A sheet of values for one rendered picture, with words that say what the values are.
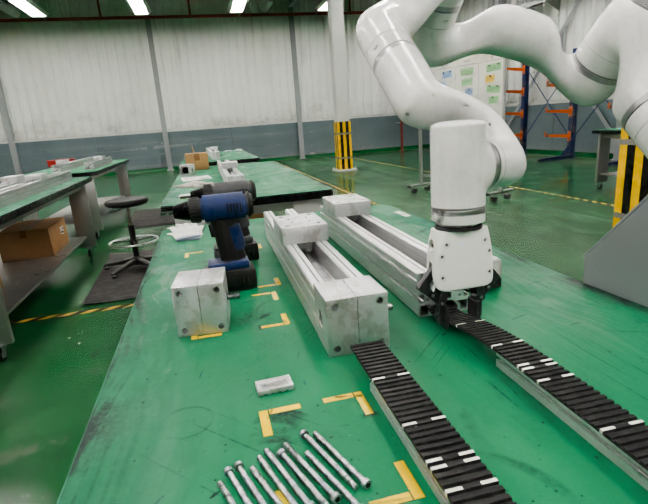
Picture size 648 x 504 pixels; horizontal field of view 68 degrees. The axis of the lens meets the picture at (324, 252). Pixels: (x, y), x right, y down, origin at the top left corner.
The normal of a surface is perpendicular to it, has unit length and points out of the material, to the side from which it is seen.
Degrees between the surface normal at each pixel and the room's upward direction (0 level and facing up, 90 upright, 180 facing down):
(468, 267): 88
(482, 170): 90
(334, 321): 90
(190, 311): 90
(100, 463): 0
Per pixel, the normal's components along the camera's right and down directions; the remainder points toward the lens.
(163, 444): -0.07, -0.96
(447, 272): 0.16, 0.22
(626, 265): -0.96, 0.14
